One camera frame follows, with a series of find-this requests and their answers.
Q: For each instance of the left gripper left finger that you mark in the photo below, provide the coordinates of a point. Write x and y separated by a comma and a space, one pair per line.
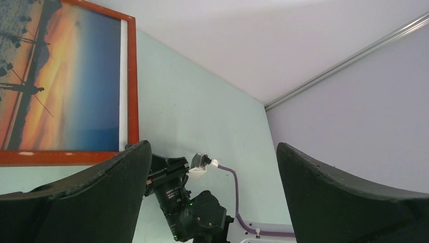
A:
99, 204

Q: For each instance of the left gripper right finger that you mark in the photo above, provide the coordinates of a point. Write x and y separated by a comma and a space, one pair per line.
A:
327, 204

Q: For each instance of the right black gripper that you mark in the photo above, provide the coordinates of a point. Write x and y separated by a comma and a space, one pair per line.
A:
166, 180

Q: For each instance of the wooden picture frame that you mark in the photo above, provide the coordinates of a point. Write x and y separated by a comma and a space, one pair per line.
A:
26, 158

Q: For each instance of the sunset photo print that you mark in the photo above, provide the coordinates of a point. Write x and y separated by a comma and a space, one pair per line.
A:
63, 77

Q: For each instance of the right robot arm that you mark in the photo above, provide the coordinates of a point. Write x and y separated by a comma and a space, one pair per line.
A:
202, 218

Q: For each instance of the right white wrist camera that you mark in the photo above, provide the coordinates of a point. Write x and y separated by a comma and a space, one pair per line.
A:
199, 164

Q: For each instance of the right corner aluminium post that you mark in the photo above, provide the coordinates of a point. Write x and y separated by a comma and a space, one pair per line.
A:
386, 40

